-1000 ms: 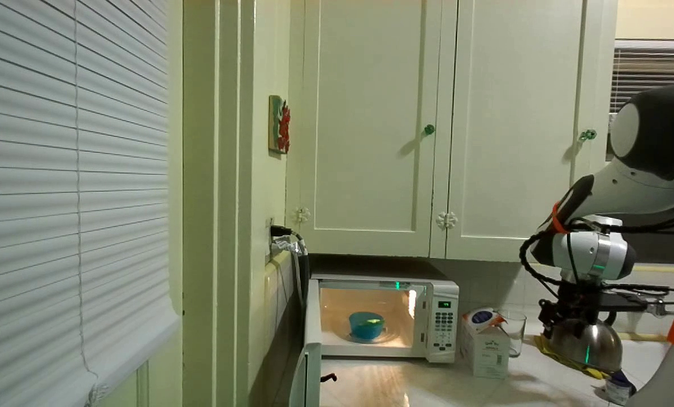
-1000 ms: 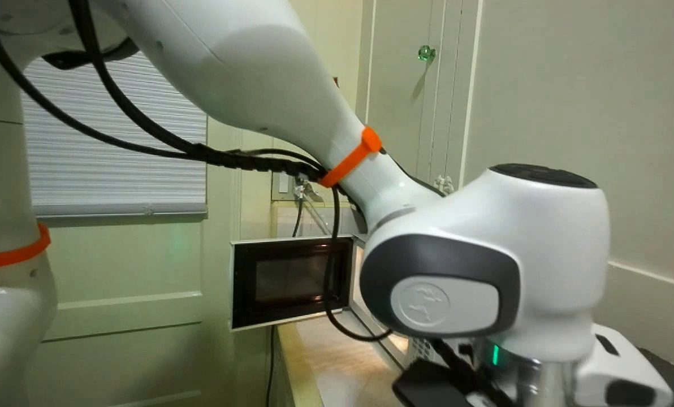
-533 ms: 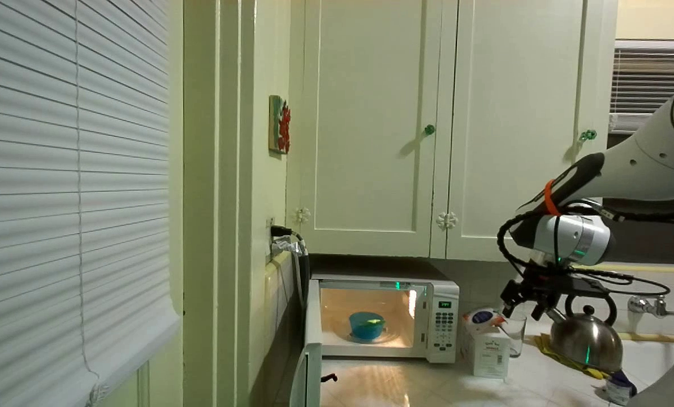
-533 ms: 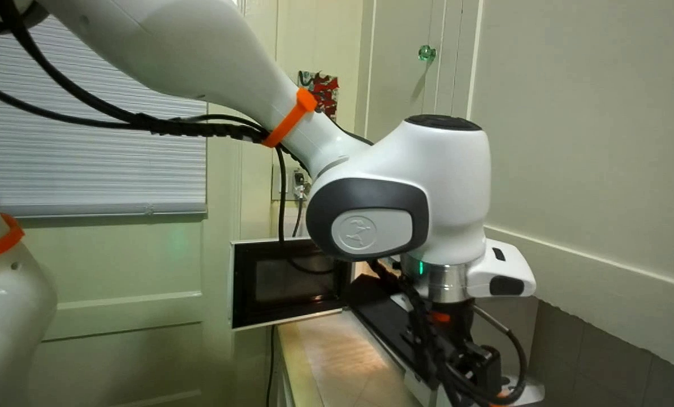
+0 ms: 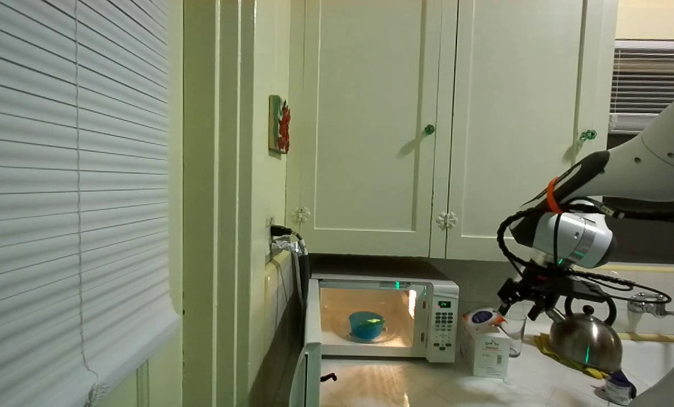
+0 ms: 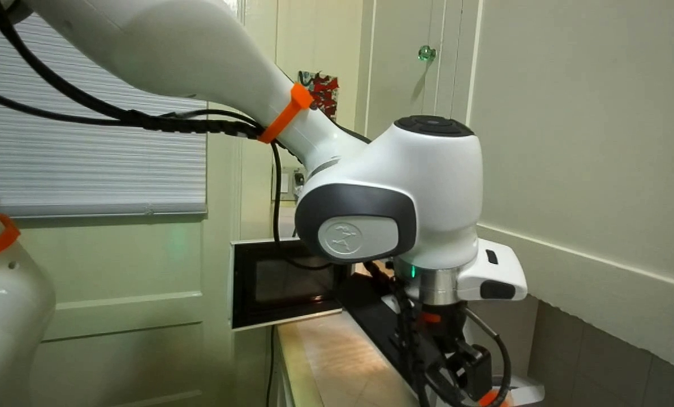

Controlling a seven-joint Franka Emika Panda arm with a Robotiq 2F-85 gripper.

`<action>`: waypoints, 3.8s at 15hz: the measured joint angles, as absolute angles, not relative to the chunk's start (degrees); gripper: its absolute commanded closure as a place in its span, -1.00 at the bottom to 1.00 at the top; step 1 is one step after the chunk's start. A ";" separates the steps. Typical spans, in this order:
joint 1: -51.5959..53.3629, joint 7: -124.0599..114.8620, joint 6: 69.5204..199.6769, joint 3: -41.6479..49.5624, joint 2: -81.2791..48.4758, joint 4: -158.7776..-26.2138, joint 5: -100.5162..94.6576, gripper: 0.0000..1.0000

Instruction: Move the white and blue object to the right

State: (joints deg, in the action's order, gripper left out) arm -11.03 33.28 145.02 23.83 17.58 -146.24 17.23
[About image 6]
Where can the green cabinet knob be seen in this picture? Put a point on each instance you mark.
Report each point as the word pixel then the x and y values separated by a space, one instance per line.
pixel 426 52

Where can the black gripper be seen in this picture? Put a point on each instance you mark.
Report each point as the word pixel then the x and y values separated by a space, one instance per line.
pixel 458 362

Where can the large white window blinds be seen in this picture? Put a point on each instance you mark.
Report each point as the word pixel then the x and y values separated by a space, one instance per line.
pixel 88 167

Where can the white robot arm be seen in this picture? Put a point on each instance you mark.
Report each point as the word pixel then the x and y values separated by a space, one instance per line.
pixel 427 188

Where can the black monitor screen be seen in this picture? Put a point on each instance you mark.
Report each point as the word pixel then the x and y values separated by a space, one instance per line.
pixel 284 283

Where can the cabinet door with green knob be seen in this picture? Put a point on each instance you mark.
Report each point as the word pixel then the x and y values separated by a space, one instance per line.
pixel 384 75

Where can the red wall picture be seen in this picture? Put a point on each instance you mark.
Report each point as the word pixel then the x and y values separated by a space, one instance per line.
pixel 326 93

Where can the white panelled door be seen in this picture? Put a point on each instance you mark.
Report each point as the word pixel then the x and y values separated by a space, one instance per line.
pixel 124 301

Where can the white orange box blue circle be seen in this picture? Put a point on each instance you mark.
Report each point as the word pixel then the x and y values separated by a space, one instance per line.
pixel 519 393

